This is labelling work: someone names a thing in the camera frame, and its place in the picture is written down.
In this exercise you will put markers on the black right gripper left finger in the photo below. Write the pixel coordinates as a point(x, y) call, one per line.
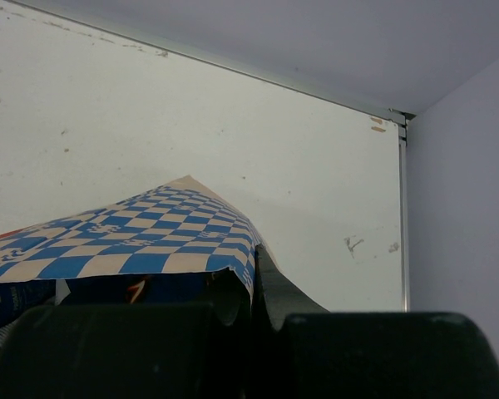
point(190, 347)

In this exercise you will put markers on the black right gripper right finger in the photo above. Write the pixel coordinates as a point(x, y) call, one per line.
point(302, 350)

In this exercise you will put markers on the blue checkered paper bag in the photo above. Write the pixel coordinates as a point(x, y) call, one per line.
point(179, 227)

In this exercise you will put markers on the dark blue snack packet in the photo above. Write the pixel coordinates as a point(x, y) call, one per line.
point(17, 298)

